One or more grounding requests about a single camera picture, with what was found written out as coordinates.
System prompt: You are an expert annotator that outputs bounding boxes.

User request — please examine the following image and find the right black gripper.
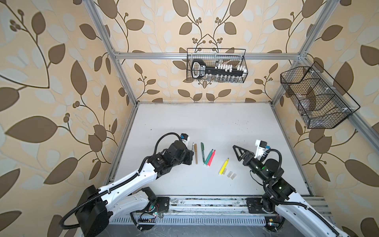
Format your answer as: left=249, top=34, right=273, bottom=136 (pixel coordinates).
left=235, top=145, right=270, bottom=185

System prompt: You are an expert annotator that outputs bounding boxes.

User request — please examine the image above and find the yellow highlighter marker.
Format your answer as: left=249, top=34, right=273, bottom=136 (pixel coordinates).
left=219, top=158, right=230, bottom=175

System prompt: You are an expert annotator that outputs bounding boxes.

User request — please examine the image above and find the dark green pen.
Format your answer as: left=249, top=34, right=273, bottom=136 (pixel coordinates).
left=200, top=142, right=205, bottom=163

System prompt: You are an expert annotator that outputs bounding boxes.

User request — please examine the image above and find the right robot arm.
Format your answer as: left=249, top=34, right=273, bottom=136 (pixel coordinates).
left=233, top=140, right=349, bottom=237

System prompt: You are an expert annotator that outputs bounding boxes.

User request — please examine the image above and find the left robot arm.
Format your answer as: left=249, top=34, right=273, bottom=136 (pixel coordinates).
left=58, top=133, right=194, bottom=237

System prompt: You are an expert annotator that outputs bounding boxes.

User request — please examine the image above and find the green highlighter marker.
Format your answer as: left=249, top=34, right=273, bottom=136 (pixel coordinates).
left=204, top=149, right=214, bottom=166

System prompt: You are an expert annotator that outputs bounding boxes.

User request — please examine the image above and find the pink highlighter marker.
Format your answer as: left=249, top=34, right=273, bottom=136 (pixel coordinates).
left=207, top=150, right=216, bottom=166

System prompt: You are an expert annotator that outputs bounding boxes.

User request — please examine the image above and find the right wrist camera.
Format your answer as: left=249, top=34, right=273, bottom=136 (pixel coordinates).
left=255, top=140, right=270, bottom=161

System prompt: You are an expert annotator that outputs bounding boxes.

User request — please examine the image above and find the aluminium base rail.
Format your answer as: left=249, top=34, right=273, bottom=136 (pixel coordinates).
left=100, top=195, right=332, bottom=226

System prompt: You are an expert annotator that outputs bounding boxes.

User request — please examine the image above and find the black socket rail tool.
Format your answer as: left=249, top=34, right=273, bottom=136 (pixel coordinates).
left=190, top=59, right=248, bottom=80

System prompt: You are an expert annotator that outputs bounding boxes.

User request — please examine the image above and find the rear black wire basket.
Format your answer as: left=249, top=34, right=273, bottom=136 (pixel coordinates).
left=186, top=47, right=248, bottom=84

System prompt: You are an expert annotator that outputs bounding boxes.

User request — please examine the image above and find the black wire basket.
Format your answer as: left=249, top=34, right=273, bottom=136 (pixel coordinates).
left=280, top=61, right=361, bottom=129
left=186, top=47, right=248, bottom=84

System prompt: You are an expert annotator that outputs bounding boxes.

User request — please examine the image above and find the right black wire basket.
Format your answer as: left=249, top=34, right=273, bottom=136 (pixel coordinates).
left=280, top=61, right=361, bottom=129

